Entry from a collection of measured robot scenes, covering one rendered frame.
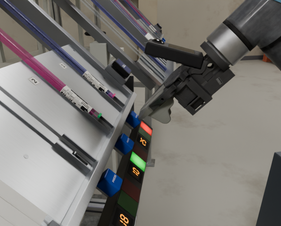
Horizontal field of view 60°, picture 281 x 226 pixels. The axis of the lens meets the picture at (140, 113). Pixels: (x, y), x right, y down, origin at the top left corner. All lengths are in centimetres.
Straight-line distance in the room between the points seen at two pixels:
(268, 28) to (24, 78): 41
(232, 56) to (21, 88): 35
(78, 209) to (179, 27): 424
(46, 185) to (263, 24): 41
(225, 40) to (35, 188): 38
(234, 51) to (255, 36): 4
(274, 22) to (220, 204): 107
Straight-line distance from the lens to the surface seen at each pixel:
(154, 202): 136
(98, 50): 89
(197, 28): 456
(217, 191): 147
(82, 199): 30
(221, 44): 47
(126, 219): 38
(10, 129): 34
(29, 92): 40
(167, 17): 435
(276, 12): 49
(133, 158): 47
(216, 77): 50
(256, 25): 48
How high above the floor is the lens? 93
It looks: 23 degrees down
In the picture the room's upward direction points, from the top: straight up
